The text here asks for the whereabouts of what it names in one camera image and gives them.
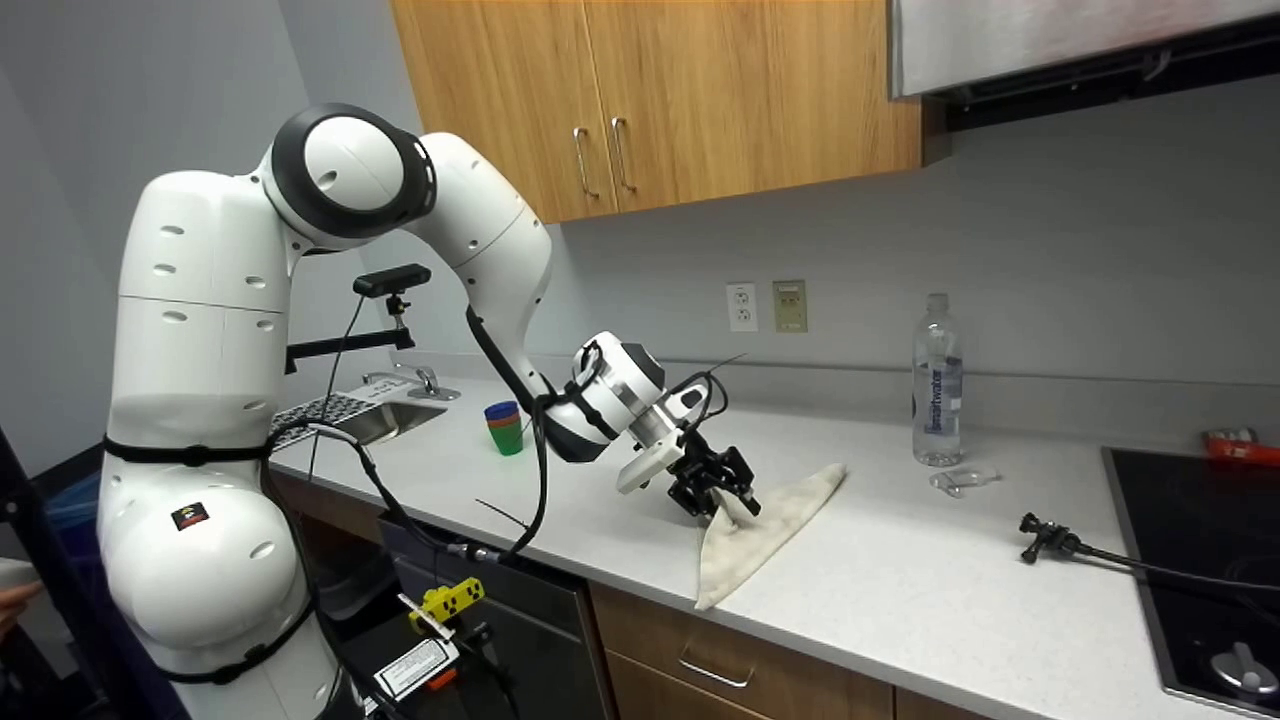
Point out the stained beige cloth towel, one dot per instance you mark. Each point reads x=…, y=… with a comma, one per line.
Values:
x=772, y=527

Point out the black stereo camera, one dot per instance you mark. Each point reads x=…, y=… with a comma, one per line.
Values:
x=394, y=280

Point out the small black tripod camera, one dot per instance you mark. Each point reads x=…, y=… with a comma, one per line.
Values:
x=1048, y=537

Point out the white box device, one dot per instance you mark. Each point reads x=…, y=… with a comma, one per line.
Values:
x=414, y=668

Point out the steel sink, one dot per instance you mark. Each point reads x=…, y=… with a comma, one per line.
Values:
x=384, y=418

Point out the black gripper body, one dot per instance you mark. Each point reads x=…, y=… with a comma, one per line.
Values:
x=704, y=465

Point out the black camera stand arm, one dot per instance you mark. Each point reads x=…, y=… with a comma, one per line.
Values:
x=347, y=345

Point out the wooden wall cabinet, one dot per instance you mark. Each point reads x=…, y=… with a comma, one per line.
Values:
x=733, y=92

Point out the beige wall switch plate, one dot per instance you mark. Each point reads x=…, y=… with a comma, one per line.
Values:
x=789, y=304

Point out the clear plastic water bottle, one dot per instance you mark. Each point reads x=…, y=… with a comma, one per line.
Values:
x=937, y=402

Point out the grey round object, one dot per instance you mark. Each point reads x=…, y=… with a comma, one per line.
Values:
x=1242, y=668

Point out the black dishwasher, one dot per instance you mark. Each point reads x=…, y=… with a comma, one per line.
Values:
x=533, y=625

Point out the black glass cooktop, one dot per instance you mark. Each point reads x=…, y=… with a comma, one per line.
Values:
x=1203, y=561

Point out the red flat object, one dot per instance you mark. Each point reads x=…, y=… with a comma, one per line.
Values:
x=1242, y=449

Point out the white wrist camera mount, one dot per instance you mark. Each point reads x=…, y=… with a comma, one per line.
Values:
x=644, y=465

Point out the steel range hood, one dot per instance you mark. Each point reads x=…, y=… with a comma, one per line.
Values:
x=1066, y=43

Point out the stacked green blue cups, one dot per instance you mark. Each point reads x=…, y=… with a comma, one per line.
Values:
x=505, y=428

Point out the yellow black tool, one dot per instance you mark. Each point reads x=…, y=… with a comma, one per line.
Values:
x=450, y=602

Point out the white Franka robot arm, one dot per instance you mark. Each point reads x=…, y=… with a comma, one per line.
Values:
x=202, y=345

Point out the small clear plastic item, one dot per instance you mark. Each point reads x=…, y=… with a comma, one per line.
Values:
x=960, y=479

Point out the metal faucet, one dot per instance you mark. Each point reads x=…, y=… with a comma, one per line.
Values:
x=414, y=386

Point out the wooden drawer front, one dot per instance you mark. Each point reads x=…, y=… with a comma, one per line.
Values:
x=801, y=666

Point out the white electrical wall outlet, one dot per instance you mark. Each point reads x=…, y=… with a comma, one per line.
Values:
x=740, y=304

